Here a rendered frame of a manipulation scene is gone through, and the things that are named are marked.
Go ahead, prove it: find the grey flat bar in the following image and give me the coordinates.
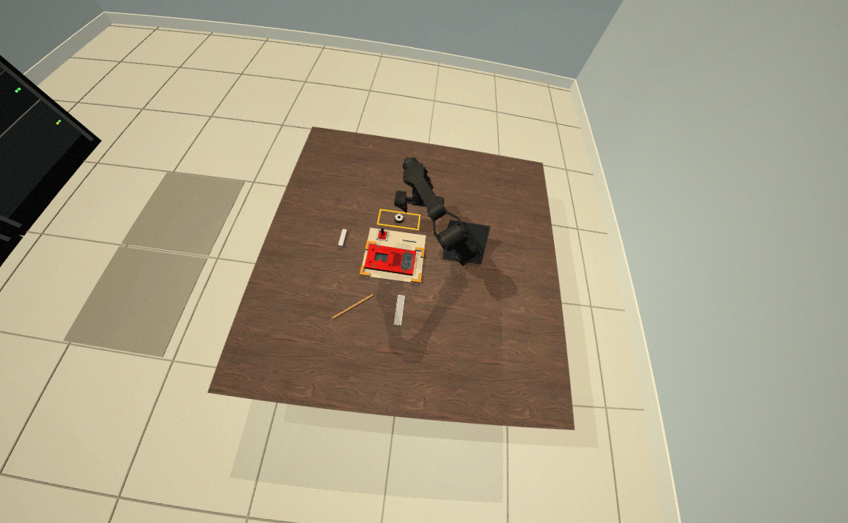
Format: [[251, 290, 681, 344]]
[[394, 295, 405, 326]]

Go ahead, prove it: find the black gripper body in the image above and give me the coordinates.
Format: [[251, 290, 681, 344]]
[[394, 190, 444, 207]]

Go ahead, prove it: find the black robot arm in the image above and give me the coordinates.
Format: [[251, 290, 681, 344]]
[[402, 157, 480, 266]]

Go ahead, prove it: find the beige flat slab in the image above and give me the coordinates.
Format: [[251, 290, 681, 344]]
[[359, 228, 426, 284]]

